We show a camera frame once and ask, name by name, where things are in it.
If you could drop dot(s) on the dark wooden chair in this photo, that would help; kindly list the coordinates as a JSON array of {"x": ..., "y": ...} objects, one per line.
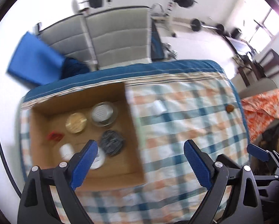
[{"x": 267, "y": 67}]

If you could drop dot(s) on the white round jar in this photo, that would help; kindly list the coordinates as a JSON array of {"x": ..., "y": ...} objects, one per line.
[{"x": 99, "y": 160}]

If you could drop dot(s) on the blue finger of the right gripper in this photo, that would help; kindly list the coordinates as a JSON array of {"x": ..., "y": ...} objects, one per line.
[{"x": 258, "y": 152}]

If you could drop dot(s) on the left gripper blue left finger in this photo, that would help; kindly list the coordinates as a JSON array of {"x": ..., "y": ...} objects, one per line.
[{"x": 81, "y": 162}]

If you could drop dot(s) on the checkered tablecloth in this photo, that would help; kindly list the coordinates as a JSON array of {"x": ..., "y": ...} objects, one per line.
[{"x": 195, "y": 94}]

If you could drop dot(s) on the white earbuds case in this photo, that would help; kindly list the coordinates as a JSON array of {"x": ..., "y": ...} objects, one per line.
[{"x": 66, "y": 152}]

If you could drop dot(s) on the right grey padded chair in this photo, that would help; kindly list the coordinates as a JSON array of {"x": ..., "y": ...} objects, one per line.
[{"x": 121, "y": 36}]

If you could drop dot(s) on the orange patterned cloth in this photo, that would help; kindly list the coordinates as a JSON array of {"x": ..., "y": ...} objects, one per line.
[{"x": 260, "y": 111}]

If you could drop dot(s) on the floor barbell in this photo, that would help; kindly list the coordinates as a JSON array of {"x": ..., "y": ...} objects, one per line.
[{"x": 197, "y": 25}]

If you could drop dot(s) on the grey padded chair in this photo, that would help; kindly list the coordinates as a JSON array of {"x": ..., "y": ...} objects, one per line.
[
  {"x": 70, "y": 37},
  {"x": 121, "y": 36}
]

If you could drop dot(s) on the white small cylinder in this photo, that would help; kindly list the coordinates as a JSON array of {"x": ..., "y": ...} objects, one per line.
[{"x": 158, "y": 107}]

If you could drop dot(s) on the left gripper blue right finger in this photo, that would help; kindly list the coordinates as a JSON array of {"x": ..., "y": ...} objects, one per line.
[{"x": 200, "y": 162}]

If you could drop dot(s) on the dark blue knit fabric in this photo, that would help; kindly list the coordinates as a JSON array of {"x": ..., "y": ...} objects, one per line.
[{"x": 72, "y": 67}]

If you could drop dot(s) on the black blue weight bench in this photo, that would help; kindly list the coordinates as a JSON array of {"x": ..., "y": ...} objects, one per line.
[{"x": 157, "y": 52}]

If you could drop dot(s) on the blue folded mat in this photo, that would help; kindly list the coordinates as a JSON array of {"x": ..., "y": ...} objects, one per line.
[{"x": 35, "y": 62}]

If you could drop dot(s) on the black small speaker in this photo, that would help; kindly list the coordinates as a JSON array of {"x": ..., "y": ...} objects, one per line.
[{"x": 236, "y": 33}]

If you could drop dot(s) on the black tripod stand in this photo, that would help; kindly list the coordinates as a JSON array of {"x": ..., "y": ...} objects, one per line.
[{"x": 251, "y": 26}]

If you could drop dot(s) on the silver perforated metal can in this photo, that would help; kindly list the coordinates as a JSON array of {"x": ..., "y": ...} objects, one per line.
[{"x": 103, "y": 114}]

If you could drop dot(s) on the open cardboard box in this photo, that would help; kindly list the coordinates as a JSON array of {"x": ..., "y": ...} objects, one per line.
[{"x": 121, "y": 171}]

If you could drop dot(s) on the white squat rack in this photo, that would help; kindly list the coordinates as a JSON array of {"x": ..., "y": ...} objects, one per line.
[{"x": 169, "y": 7}]

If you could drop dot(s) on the black round tin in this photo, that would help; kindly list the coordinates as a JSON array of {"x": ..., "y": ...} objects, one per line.
[{"x": 112, "y": 142}]

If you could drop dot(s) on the chrome dumbbell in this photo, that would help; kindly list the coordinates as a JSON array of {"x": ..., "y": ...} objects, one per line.
[{"x": 169, "y": 53}]

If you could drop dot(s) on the small brown wooden object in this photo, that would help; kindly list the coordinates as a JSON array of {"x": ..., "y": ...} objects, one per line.
[{"x": 229, "y": 108}]

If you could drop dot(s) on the left grey padded chair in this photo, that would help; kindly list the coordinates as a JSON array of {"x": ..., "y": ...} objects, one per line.
[{"x": 70, "y": 37}]

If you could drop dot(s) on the red small card box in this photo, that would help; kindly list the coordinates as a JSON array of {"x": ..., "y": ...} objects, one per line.
[{"x": 55, "y": 136}]

